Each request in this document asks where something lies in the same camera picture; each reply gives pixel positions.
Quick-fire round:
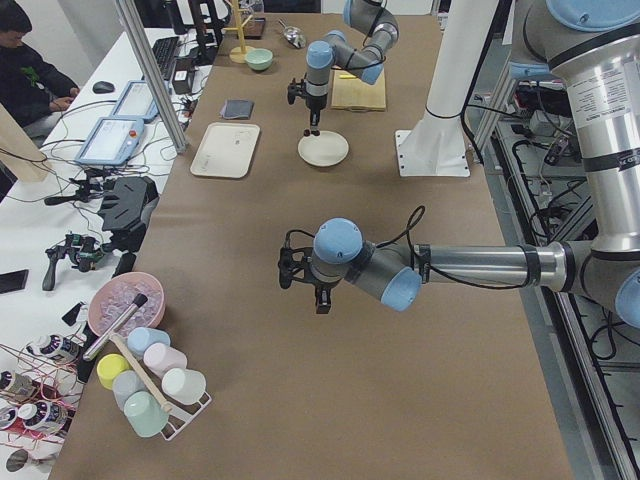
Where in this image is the white cup rack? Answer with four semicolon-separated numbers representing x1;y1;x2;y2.
109;333;213;442

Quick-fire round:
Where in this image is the light blue cup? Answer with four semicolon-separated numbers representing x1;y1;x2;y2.
126;327;171;359

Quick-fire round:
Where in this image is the mint green bowl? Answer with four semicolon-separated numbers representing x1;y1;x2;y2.
245;48;274;72

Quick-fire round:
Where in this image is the bamboo cutting board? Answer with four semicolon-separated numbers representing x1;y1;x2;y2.
330;70;387;111

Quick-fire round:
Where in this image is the metal stirring rod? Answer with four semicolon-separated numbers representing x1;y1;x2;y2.
82;293;148;362

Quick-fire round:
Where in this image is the aluminium frame post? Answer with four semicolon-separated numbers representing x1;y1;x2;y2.
114;0;187;154

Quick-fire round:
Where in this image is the white cup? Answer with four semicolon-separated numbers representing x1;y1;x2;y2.
162;368;206;405

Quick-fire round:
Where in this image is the grey cup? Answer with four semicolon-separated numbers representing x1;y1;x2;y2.
112;370;147;411

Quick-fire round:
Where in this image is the yellow cup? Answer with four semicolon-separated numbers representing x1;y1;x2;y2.
97;353;131;390

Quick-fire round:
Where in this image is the wooden mug tree stand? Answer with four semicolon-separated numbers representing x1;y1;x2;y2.
223;0;255;64

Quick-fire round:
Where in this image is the near teach pendant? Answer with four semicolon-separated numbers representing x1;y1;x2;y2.
75;116;145;166

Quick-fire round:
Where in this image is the cream round plate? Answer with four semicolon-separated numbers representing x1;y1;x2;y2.
298;130;349;167

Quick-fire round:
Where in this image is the seated person dark jacket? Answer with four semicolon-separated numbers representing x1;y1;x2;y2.
1;1;80;139

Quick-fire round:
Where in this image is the pink bowl with ice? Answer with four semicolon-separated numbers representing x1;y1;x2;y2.
88;272;166;336

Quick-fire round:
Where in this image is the black keyboard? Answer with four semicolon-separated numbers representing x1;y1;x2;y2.
152;36;179;81

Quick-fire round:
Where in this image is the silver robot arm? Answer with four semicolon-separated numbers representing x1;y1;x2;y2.
288;0;399;137
302;1;639;326

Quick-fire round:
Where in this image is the pink cup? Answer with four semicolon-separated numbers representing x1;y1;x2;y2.
143;342;188;378

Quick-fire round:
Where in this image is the far teach pendant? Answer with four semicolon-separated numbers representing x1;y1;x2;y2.
111;80;159;123

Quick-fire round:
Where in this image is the cream rabbit tray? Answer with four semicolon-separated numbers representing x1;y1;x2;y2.
190;122;260;179

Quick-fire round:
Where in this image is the mint cup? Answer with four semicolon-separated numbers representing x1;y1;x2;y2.
123;391;169;438

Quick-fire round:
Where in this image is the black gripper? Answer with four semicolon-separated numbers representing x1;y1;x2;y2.
305;93;328;130
309;267;342;314

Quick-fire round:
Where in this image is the black computer mouse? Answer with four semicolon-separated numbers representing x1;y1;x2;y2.
92;81;115;94

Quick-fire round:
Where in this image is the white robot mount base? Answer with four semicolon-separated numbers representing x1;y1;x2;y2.
396;0;511;177

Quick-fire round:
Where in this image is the teach pendant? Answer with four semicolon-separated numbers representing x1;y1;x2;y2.
111;80;159;123
75;116;145;166

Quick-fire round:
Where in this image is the black smartphone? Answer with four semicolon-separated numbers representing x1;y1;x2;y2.
0;269;29;294

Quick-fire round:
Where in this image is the metal scoop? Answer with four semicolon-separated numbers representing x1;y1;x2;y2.
278;19;307;50

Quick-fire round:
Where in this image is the grey folded cloth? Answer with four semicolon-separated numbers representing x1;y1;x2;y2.
220;99;254;120

